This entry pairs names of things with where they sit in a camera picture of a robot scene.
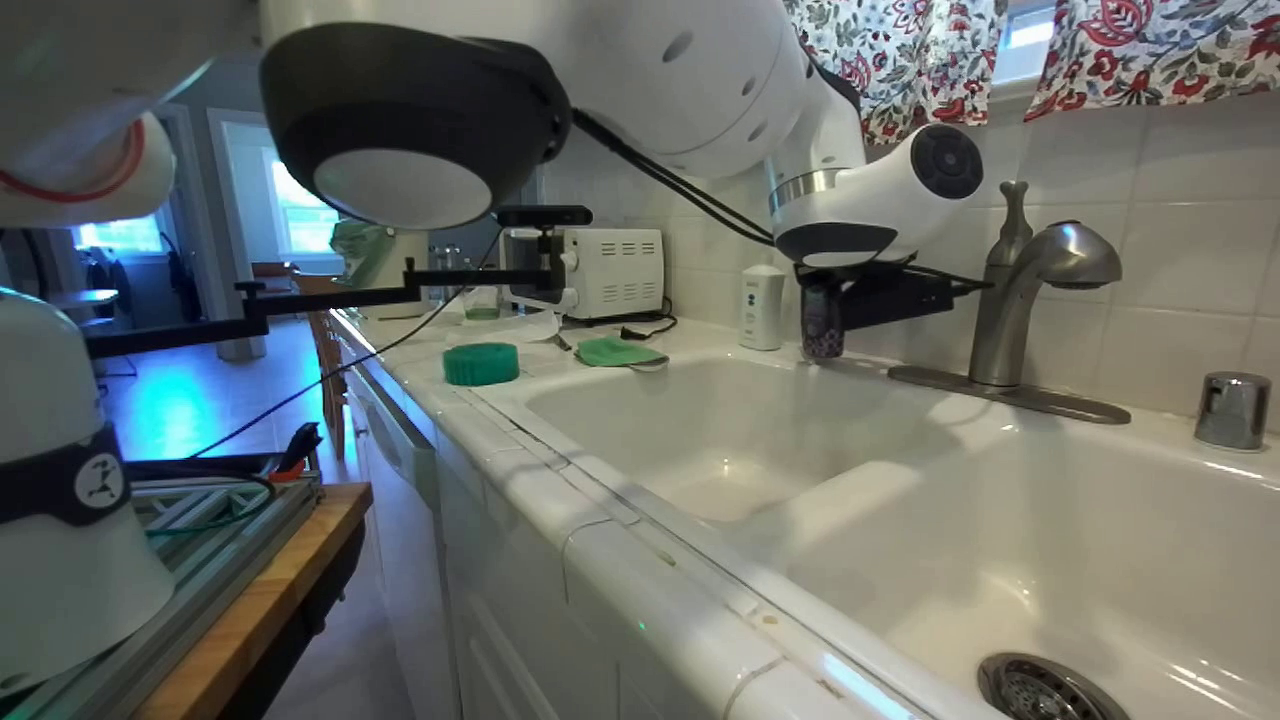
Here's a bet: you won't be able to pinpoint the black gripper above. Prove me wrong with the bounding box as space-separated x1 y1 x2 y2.
797 258 996 334

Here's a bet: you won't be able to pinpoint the purple floral soap bottle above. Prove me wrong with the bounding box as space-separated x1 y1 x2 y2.
800 279 850 368

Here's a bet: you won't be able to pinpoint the white double basin sink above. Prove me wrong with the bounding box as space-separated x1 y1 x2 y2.
511 344 1280 720

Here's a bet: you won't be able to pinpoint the metal sink drain strainer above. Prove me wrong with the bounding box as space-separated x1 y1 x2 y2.
977 648 1136 720

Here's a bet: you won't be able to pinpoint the brushed metal kitchen faucet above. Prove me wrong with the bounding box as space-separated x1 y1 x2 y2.
883 178 1136 430

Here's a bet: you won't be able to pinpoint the white soap pump dispenser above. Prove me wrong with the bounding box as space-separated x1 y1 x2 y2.
738 259 794 356

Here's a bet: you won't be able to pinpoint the green scrubbing cloth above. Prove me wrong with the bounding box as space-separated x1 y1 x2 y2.
571 334 674 377

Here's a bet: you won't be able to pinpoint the white toaster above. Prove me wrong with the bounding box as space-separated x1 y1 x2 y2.
497 220 674 326

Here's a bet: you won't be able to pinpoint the bright kitchen window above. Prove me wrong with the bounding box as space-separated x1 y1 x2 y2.
991 0 1070 96

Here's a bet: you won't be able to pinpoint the white plate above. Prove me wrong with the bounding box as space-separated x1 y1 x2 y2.
458 298 570 344

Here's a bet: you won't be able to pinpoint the green round sponge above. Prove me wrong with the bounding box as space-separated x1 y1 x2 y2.
440 341 524 392

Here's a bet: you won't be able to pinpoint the white lower cabinets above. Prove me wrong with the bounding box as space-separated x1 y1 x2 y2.
341 356 753 720

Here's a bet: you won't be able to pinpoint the green stand mixer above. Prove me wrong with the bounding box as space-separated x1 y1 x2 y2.
329 216 446 293

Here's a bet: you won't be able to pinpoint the black red clamp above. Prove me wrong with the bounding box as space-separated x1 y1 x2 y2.
123 420 329 492

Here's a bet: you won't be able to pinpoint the white glass door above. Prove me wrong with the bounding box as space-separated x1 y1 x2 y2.
205 107 344 279

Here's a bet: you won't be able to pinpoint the wooden board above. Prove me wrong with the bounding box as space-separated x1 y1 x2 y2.
128 479 376 720

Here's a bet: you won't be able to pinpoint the black toaster cord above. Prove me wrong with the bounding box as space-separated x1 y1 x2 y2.
584 308 683 344

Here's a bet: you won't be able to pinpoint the black stereo camera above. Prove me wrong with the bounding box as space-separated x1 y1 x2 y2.
491 201 595 231

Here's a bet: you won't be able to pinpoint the thin black camera cable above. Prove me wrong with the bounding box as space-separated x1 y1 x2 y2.
123 293 466 471

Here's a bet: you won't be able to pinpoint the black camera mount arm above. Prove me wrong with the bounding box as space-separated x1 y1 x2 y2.
85 220 577 361

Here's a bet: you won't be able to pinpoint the metal base plate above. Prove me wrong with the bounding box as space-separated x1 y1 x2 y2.
0 465 329 720

